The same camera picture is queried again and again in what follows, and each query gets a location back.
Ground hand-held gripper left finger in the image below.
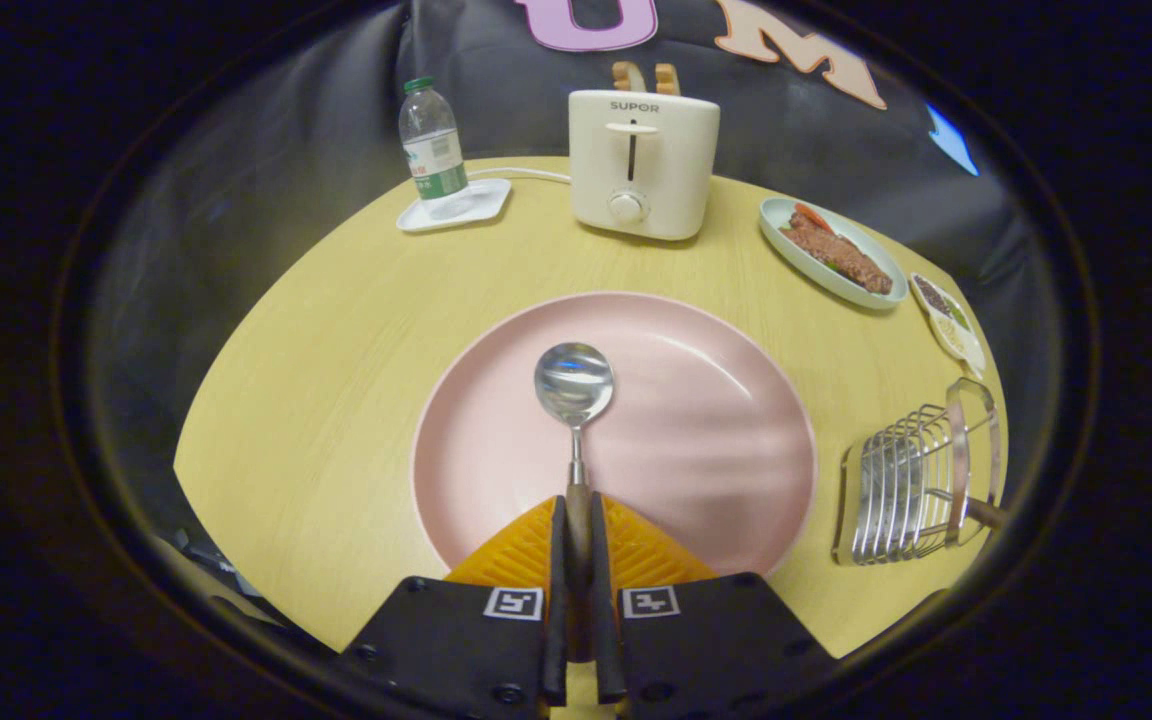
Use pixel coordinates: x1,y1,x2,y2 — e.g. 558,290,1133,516
336,495,570,717

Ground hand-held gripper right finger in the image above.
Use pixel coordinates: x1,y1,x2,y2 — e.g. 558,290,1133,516
590,491,839,717

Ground metal spoon wooden handle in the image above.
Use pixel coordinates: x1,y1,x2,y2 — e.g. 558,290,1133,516
534,342,616,641

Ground metal fork wooden handle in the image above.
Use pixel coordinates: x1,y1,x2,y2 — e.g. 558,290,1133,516
926,485,1006,532

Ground pink round plate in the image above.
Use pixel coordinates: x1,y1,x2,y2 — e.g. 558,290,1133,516
412,292,819,580

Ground metal strainer insert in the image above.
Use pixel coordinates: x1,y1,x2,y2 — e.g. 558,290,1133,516
849,404,955,563

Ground tan flat object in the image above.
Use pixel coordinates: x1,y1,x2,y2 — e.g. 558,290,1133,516
151,535,282,627

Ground pale green food plate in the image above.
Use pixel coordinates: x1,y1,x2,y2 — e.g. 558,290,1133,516
759,197,909,312

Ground white square coaster tray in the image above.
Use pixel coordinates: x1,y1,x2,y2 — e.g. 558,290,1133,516
396,178,514,235

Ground brown meat slices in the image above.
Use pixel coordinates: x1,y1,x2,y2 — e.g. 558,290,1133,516
781,212,895,296

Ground clear plastic drainer container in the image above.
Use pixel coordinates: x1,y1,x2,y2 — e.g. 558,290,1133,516
831,377,1006,569

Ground white toaster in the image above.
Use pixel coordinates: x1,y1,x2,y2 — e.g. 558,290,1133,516
568,89,722,243

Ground white divided grain dish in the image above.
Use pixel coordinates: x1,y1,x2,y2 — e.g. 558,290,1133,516
909,272,988,380

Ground clear water bottle green cap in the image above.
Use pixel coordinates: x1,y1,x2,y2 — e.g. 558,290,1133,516
398,77,471,217

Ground white toaster power cable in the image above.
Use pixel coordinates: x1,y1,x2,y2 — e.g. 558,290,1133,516
466,167,574,187

